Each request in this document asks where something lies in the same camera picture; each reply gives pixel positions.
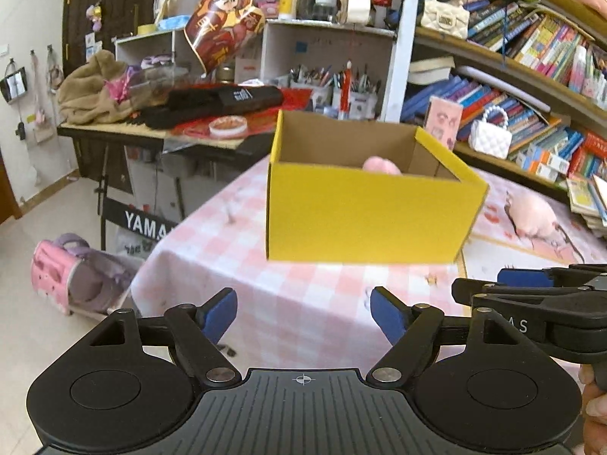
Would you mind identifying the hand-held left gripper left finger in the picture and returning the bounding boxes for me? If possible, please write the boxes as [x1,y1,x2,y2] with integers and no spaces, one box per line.
[88,287,244,388]

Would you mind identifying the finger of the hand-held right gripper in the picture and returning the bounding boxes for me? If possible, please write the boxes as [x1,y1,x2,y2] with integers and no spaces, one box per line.
[497,264,607,290]
[451,277,586,300]

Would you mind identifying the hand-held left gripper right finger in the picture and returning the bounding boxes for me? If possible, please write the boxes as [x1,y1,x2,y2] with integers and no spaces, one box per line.
[365,286,523,388]

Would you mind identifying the yellow cardboard box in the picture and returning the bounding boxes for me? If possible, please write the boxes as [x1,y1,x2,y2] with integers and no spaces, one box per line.
[266,109,489,264]

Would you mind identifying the small pink plush toy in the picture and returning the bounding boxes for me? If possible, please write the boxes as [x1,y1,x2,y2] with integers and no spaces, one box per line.
[362,155,403,175]

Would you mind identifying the person's right hand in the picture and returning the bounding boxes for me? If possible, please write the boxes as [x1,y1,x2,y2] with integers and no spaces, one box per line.
[577,364,607,455]

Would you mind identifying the large pink plush toy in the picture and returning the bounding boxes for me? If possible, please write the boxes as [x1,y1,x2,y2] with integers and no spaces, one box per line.
[503,194,572,250]

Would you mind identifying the stack of workbooks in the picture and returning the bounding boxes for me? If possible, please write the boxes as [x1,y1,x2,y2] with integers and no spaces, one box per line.
[566,173,607,238]

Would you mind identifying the orange and white box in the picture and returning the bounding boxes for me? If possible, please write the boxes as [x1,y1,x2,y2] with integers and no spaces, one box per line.
[525,144,571,175]
[514,152,560,184]

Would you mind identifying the black keyboard stand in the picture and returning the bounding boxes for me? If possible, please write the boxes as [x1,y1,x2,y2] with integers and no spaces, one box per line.
[94,143,187,253]

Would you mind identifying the row of red books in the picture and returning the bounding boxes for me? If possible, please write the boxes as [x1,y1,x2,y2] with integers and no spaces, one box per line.
[566,132,607,182]

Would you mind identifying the pink and purple backpack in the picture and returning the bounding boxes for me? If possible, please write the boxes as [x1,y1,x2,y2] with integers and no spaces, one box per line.
[31,232,144,316]

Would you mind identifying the pink sticker-covered cylinder holder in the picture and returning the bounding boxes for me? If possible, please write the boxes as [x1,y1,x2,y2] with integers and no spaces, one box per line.
[423,96,464,151]

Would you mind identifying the round tin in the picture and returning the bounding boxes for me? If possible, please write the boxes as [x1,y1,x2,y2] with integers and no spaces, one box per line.
[208,114,248,140]

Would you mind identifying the rolled white paper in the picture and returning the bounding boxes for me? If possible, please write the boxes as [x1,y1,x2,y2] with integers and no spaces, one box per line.
[454,65,552,115]

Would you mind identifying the black electronic keyboard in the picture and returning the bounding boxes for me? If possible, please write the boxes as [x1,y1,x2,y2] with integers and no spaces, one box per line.
[57,118,276,158]

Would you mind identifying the red paper sheet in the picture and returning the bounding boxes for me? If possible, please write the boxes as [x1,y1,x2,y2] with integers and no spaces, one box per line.
[170,86,315,141]

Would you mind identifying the long black box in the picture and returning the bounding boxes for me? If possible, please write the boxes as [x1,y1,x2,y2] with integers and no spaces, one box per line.
[141,84,285,130]

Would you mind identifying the wooden bookshelf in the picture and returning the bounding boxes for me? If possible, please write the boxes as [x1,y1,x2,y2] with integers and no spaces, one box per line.
[398,0,607,202]

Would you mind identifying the stack of old books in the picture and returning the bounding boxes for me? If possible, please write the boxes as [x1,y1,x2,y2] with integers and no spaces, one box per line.
[408,55,457,85]

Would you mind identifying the red tassel ornament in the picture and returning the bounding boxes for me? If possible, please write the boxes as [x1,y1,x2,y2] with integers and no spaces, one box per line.
[343,61,354,115]

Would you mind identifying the pen holders with pens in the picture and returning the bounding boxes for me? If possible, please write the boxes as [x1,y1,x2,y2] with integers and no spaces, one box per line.
[288,63,381,120]

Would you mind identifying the upper row of books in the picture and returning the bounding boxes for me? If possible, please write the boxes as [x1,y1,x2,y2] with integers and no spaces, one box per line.
[467,0,607,101]

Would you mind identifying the brown fleece cloth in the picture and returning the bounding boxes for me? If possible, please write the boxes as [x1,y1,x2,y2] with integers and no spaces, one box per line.
[56,50,144,125]

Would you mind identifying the white cubby shelf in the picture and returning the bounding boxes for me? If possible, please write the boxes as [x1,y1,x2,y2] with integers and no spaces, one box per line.
[114,21,400,122]

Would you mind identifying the red snack bag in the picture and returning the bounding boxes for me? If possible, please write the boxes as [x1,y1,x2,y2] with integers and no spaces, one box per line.
[183,0,267,77]

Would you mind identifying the hanging tote bag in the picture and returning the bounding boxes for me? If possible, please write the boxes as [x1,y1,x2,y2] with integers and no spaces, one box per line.
[0,58,28,105]

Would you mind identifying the dark glass jar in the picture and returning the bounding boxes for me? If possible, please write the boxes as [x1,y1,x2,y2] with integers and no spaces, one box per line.
[312,0,338,24]

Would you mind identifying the dark wooden door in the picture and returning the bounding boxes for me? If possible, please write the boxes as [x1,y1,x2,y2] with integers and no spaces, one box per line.
[61,0,160,66]

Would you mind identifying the white quilted pearl-handle handbag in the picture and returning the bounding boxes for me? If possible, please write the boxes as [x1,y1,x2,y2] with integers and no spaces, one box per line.
[469,105,513,160]

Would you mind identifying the cream pearl-handle handbag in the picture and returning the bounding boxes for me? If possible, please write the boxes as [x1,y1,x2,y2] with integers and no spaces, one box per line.
[420,0,470,40]

